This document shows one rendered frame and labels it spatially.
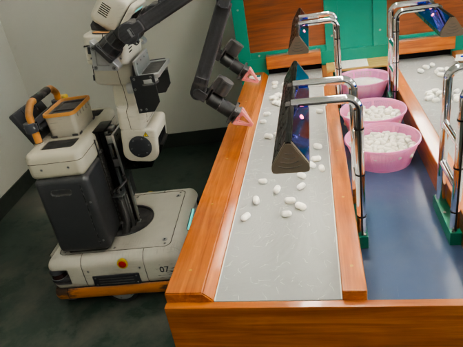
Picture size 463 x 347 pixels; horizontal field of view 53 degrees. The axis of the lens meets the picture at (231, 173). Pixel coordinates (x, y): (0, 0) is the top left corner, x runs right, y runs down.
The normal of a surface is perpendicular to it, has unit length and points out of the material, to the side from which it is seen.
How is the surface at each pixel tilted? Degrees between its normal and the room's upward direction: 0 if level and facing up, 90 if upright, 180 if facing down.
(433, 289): 0
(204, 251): 0
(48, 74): 90
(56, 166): 90
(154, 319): 0
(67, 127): 92
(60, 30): 90
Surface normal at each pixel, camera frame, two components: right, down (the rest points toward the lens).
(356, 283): -0.15, -0.88
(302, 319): -0.14, 0.48
